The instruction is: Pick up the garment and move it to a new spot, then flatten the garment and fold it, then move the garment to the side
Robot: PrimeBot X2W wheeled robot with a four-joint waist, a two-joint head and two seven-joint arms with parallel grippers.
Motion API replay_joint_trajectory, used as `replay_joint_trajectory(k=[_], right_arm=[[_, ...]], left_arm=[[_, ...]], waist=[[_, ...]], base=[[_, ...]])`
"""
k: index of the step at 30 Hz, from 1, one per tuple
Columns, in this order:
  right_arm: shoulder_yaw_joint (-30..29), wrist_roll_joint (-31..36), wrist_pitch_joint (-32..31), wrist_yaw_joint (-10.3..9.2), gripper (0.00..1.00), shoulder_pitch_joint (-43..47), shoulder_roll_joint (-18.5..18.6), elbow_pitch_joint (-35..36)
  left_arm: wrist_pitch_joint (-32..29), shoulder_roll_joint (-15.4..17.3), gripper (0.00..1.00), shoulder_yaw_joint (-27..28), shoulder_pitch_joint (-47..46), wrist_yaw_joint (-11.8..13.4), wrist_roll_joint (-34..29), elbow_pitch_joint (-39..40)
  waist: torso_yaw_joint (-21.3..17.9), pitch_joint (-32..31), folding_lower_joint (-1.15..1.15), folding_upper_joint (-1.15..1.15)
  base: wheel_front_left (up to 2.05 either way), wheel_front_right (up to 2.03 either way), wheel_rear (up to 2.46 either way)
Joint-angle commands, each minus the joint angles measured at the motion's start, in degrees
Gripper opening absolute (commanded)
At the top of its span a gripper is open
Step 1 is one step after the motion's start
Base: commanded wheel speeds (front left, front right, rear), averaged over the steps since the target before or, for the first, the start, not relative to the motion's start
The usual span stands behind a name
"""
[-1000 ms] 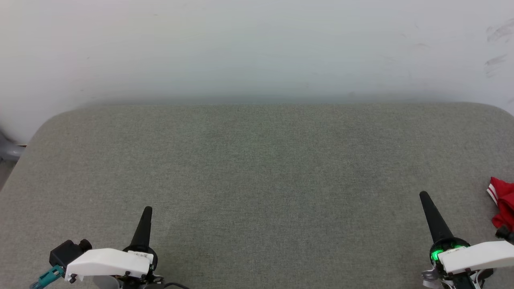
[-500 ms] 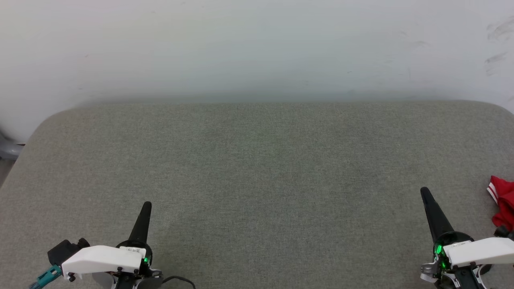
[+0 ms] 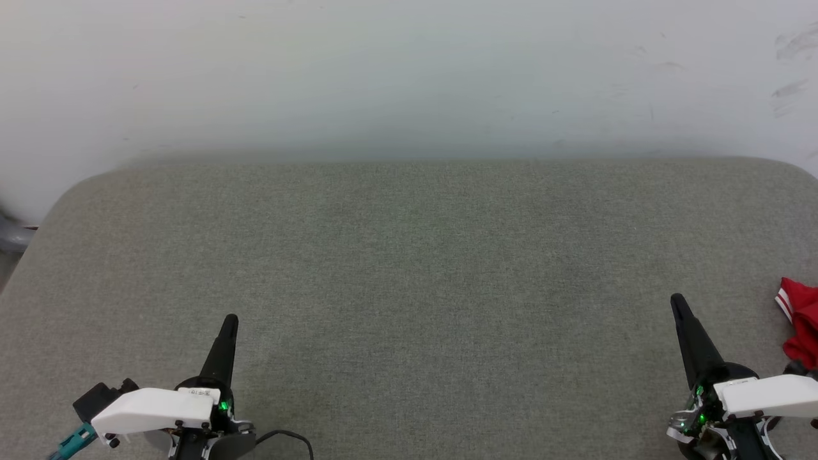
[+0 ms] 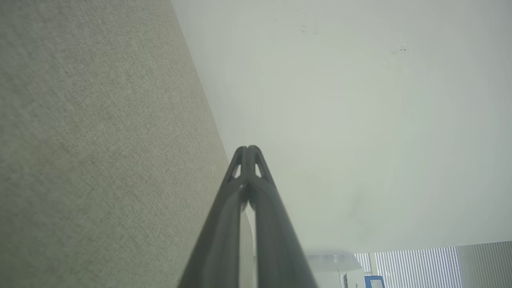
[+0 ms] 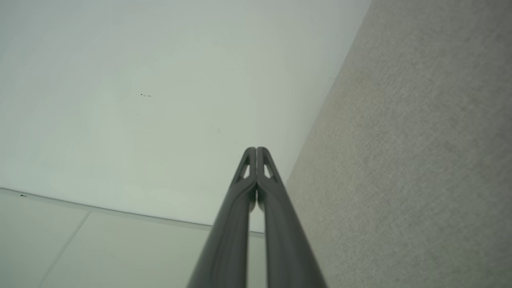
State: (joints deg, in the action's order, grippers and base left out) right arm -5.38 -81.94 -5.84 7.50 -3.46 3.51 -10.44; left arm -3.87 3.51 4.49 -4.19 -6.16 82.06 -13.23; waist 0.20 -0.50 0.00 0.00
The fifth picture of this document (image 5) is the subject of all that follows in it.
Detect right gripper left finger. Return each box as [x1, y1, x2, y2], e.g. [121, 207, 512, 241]
[187, 147, 258, 288]

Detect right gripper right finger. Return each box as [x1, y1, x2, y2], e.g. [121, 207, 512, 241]
[257, 147, 328, 288]

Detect grey fabric sofa surface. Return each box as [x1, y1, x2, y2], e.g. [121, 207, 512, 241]
[285, 0, 512, 288]

